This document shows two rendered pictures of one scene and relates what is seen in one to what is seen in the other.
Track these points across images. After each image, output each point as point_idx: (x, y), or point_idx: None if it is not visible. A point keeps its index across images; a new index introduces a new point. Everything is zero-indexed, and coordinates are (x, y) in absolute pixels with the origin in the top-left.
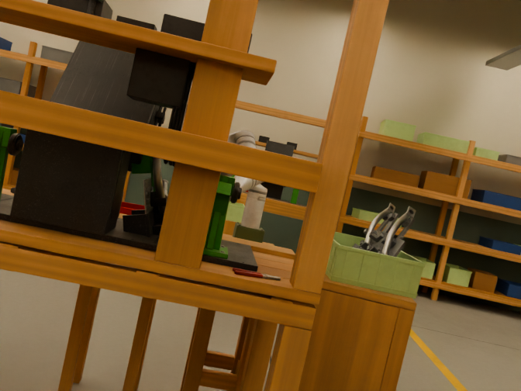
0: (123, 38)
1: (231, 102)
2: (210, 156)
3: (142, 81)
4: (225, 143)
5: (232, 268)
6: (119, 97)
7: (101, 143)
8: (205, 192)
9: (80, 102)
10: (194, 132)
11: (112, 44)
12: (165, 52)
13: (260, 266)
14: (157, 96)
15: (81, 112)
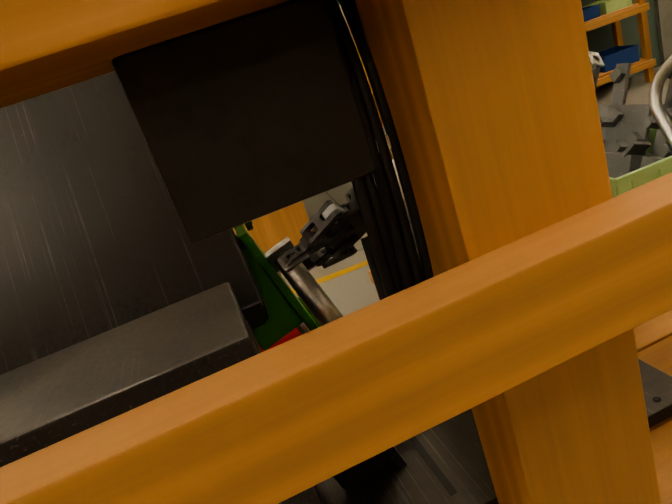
0: (58, 59)
1: (575, 55)
2: (628, 286)
3: (212, 168)
4: (656, 215)
5: (663, 440)
6: (112, 203)
7: (269, 500)
8: (609, 371)
9: (30, 286)
10: (506, 233)
11: (11, 97)
12: (238, 12)
13: (645, 358)
14: (291, 182)
15: (120, 469)
